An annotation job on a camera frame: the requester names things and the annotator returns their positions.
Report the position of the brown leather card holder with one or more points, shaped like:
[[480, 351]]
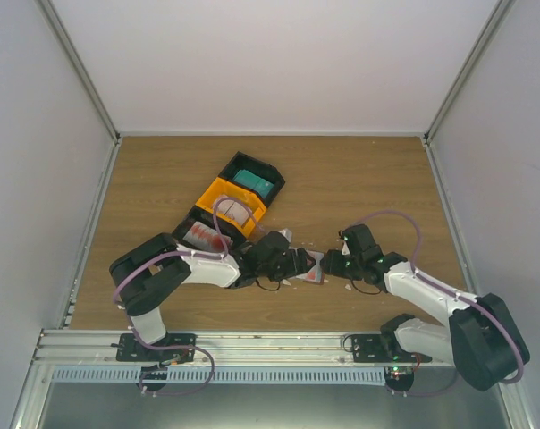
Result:
[[314, 268]]

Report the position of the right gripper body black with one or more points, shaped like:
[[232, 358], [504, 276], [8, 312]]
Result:
[[334, 268]]

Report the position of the left aluminium corner post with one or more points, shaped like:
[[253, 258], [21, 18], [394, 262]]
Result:
[[55, 23]]

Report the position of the grey slotted cable duct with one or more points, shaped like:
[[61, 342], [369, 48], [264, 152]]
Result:
[[225, 374]]

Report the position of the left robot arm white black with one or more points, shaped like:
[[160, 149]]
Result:
[[146, 276]]

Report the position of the right aluminium corner post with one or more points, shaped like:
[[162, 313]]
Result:
[[483, 41]]

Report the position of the yellow bin with white cards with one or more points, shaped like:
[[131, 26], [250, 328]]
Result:
[[221, 187]]

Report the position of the black bin with teal cards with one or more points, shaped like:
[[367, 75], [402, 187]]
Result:
[[267, 171]]

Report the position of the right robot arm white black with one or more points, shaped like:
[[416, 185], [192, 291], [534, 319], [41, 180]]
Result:
[[476, 334]]

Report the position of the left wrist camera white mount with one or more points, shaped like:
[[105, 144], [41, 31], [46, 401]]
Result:
[[287, 233]]

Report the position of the black bin with red cards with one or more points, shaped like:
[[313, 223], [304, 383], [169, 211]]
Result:
[[197, 214]]

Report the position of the aluminium corner post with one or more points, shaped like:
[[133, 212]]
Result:
[[55, 23], [483, 41]]

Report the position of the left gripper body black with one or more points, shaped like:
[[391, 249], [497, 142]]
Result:
[[283, 270]]

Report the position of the aluminium front rail frame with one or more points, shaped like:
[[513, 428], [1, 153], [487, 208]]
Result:
[[438, 399]]

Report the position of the red white card stack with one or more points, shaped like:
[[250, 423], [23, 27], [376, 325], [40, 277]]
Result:
[[205, 238]]

